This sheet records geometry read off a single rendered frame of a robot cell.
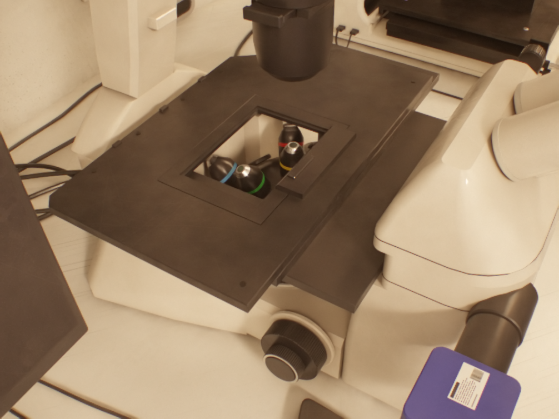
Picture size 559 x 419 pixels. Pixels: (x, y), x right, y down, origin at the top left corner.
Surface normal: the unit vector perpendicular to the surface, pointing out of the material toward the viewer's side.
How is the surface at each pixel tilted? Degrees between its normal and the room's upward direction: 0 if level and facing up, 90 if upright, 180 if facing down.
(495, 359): 26
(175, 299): 80
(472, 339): 34
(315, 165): 0
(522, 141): 66
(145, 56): 100
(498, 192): 50
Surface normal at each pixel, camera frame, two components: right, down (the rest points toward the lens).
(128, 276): -0.38, -0.04
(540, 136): -0.74, 0.07
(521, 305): 0.47, -0.41
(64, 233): -0.01, -0.73
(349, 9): -0.52, 0.59
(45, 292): 0.85, 0.30
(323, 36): 0.74, 0.46
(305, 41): 0.30, 0.65
